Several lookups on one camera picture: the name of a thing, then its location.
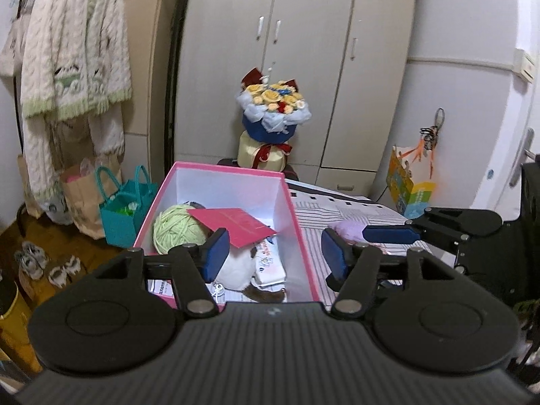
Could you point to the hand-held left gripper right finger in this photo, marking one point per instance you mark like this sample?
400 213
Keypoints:
335 257

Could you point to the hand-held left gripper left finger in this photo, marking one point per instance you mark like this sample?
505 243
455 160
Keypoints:
216 255

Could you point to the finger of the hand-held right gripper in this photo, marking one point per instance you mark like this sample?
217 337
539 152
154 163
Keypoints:
390 234
453 253

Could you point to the purple soft pouch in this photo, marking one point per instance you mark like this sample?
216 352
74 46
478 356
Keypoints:
350 230

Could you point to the red envelope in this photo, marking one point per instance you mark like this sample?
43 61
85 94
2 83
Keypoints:
236 225

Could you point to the light green yarn ball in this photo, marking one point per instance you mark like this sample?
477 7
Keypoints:
177 228

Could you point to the pink cardboard box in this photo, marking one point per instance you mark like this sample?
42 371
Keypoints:
236 185

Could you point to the white brown plush toy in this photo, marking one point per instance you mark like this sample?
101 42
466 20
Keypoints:
238 268

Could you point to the colourful paper bag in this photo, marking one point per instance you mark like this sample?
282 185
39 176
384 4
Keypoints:
403 185

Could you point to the white tissue pack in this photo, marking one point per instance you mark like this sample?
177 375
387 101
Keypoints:
268 265

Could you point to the white printed packet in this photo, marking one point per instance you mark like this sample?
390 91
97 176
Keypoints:
162 289

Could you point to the teal handbag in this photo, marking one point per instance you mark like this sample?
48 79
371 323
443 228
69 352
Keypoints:
122 228

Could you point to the cream round box red ribbon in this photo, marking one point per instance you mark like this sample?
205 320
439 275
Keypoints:
253 152

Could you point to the brown paper bag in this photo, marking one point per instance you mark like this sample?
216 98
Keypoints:
80 206

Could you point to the grey white sneaker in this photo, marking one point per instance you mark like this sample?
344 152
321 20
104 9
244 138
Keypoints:
65 272
29 259

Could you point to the white door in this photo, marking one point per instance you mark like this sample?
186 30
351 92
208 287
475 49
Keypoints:
506 105

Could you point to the grey wardrobe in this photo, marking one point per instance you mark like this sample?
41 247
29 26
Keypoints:
320 93

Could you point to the flower bouquet with blue wrap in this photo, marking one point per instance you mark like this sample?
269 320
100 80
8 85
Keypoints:
274 105

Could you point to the white fleece garment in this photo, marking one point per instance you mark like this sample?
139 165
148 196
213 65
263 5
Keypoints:
105 130

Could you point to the beige tall board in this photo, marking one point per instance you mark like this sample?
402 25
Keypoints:
143 71

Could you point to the yellow bin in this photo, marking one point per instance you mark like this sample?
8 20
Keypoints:
17 333

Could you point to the cream knitted cardigan green trim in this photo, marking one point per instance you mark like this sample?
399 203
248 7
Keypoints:
76 50

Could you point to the cream light switch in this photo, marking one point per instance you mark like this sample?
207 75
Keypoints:
524 65

